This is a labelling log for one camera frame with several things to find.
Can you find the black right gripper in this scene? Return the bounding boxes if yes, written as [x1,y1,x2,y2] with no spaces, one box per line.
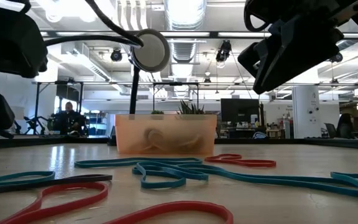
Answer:
[237,0,358,95]

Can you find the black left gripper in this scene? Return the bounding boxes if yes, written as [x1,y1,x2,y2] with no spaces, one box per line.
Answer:
[0,4,49,79]

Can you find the red rubber band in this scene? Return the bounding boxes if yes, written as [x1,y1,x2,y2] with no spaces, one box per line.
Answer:
[0,181,234,224]
[204,153,277,169]

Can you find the long teal rubber band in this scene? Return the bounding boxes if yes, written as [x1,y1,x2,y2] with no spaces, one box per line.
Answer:
[178,164,358,203]

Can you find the orange translucent plastic bin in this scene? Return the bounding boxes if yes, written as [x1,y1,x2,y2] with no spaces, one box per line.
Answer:
[114,113,218,156]

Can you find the dark grey rubber band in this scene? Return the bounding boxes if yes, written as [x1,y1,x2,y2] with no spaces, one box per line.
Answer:
[0,174,114,197]

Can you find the black ceiling spotlight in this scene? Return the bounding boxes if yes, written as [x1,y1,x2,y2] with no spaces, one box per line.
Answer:
[329,52,344,64]
[110,47,124,63]

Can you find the white round column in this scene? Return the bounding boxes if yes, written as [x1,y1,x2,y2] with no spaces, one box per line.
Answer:
[291,85,323,139]

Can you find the black computer monitor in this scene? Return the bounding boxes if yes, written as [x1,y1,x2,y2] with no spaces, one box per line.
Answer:
[219,98,261,123]

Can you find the blue and white bag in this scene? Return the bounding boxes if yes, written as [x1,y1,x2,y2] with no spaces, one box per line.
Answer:
[252,131,271,140]

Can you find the person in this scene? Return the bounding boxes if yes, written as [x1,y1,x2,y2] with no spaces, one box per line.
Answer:
[52,101,85,136]

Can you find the black office chair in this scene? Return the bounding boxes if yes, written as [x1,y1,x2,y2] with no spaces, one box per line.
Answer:
[323,113,356,140]

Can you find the small green potted plant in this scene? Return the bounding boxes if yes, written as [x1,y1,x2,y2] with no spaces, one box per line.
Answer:
[177,99,206,116]

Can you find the shelf with blue bins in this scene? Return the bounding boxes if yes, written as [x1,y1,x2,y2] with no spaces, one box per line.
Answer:
[85,111,109,137]

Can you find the black desk lamp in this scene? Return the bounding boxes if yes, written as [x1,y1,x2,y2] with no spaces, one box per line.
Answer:
[128,28,172,115]

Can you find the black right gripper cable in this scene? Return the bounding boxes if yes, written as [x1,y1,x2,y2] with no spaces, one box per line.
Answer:
[244,0,272,32]

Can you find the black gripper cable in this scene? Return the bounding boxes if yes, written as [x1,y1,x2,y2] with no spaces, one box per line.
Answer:
[44,0,145,49]
[244,0,272,32]

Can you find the black overhead camera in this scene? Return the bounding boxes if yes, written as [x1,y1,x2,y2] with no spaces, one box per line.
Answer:
[215,39,232,63]

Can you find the black frame stand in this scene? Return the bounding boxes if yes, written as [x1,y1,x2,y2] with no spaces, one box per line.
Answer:
[34,80,85,104]
[152,81,200,114]

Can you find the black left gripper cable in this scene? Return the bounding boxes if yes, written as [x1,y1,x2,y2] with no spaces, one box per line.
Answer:
[44,0,145,49]

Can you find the silver ventilation duct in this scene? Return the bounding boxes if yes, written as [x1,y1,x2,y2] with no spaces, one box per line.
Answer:
[162,0,208,65]

